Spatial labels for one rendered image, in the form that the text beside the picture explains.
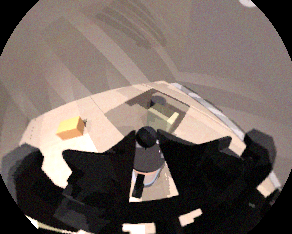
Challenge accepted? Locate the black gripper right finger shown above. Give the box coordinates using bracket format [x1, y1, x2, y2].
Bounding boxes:
[157, 128, 231, 194]

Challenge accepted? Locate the glass french press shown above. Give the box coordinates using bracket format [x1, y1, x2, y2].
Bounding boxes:
[131, 126, 165, 200]

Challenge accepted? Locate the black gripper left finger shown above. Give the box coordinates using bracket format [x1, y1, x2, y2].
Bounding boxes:
[61, 129, 137, 202]

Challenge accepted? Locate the orange rectangular block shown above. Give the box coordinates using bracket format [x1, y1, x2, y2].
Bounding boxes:
[55, 116, 85, 141]

